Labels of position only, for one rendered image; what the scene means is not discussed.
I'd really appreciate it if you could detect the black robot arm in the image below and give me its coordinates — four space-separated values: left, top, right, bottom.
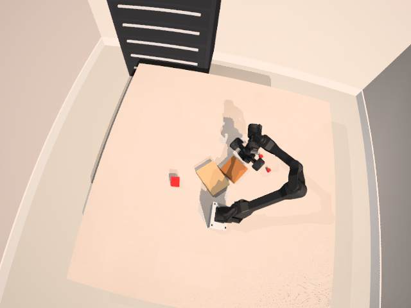
214 123 308 224

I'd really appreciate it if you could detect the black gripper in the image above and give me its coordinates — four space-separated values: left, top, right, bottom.
230 137 265 171

